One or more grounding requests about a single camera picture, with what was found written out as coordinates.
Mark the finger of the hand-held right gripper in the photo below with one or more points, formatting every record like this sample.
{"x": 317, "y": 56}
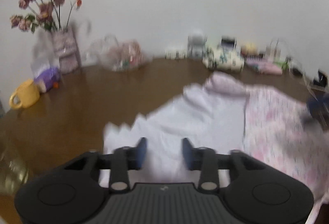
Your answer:
{"x": 317, "y": 108}

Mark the black small box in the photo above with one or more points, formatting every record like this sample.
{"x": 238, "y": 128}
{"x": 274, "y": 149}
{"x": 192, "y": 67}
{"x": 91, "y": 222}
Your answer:
{"x": 228, "y": 43}

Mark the grey robot figurine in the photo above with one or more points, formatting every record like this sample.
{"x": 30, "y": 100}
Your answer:
{"x": 196, "y": 46}

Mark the purple plush toy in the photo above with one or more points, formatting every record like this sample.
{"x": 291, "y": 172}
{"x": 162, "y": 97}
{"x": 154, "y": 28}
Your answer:
{"x": 48, "y": 80}

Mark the yellow and pink box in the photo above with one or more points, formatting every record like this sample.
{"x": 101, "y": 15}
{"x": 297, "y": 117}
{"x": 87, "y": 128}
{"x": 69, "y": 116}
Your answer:
{"x": 249, "y": 48}

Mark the folded pink cloths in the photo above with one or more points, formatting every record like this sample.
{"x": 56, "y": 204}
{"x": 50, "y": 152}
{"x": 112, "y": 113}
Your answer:
{"x": 264, "y": 66}

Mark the pink patterned vase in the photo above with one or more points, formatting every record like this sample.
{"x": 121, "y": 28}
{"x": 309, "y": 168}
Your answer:
{"x": 67, "y": 50}

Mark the pink floral garment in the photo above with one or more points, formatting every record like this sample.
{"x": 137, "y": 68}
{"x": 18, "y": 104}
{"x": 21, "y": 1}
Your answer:
{"x": 277, "y": 131}

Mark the white small figurines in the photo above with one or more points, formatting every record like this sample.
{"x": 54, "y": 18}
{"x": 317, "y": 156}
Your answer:
{"x": 175, "y": 53}

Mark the clear bag with trinkets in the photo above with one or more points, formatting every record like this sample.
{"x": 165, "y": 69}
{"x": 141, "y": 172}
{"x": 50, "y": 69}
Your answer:
{"x": 120, "y": 53}

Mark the cream pouch with teal flowers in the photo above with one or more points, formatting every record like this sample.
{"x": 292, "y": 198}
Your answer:
{"x": 223, "y": 59}

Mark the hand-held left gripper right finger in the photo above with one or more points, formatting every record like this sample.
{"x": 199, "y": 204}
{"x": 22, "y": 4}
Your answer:
{"x": 187, "y": 153}

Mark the clear plastic bag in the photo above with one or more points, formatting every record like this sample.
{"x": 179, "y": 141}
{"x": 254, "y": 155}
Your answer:
{"x": 42, "y": 55}

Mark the white garment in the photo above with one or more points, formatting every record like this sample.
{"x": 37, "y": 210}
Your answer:
{"x": 195, "y": 116}

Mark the dried pink flower bouquet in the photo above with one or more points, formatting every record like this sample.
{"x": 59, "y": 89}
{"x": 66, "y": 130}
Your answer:
{"x": 42, "y": 7}

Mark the yellow mug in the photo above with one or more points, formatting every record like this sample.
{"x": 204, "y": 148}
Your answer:
{"x": 25, "y": 95}

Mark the clear plastic container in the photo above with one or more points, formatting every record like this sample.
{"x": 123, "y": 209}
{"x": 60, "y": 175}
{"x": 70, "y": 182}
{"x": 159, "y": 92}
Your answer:
{"x": 279, "y": 49}

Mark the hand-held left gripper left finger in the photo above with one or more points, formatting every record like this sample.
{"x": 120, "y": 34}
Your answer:
{"x": 140, "y": 153}

